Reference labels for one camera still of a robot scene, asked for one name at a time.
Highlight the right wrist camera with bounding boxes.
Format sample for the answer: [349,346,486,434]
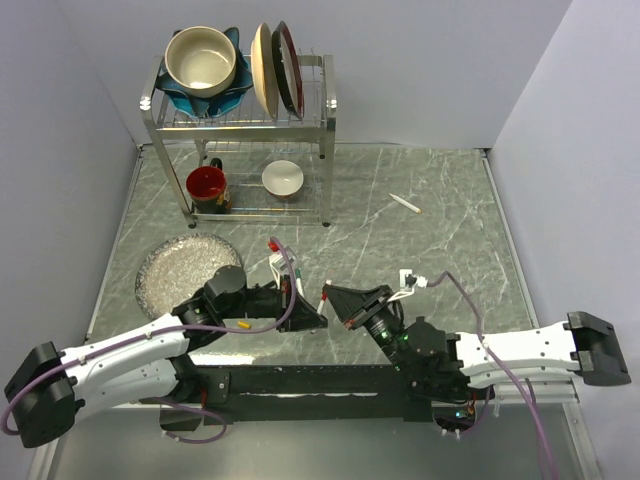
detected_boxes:
[388,269,429,302]

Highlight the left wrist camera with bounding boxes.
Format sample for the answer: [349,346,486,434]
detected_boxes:
[268,241,296,286]

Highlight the cream plate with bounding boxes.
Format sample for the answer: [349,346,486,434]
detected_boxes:
[251,23,278,120]

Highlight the white pen green tip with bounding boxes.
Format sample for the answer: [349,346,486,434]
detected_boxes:
[295,275,305,298]

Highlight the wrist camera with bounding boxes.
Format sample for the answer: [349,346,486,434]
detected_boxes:
[388,269,429,302]
[268,241,296,286]

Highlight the red and black mug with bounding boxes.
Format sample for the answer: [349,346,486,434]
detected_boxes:
[186,158,232,214]

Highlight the speckled grey plate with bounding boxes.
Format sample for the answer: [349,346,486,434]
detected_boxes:
[135,233,243,320]

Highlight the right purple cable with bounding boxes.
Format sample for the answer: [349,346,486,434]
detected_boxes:
[424,271,559,480]

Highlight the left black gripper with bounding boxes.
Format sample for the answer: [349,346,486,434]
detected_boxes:
[221,271,327,329]

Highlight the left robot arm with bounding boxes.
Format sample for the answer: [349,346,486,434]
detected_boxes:
[1,266,328,448]

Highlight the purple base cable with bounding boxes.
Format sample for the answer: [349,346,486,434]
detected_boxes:
[159,397,232,446]

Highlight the white pen yellow tip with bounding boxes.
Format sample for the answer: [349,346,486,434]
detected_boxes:
[389,193,422,214]

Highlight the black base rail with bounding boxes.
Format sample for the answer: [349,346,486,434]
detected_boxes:
[158,363,481,432]

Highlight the beige ceramic bowl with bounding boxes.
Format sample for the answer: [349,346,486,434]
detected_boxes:
[164,26,237,98]

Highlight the small white bowl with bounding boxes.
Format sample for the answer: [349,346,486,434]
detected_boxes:
[261,160,304,199]

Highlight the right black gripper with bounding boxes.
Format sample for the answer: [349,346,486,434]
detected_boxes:
[319,287,407,373]

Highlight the blue scalloped dish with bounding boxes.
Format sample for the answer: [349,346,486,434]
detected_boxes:
[156,27,253,118]

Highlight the metal dish rack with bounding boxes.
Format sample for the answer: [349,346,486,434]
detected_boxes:
[139,53,338,229]

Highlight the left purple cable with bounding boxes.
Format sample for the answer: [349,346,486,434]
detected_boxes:
[0,240,297,435]

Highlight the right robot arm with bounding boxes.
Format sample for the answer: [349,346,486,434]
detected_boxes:
[323,285,631,401]

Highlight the black red-rimmed plate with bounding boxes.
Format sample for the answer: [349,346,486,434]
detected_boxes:
[271,21,305,120]

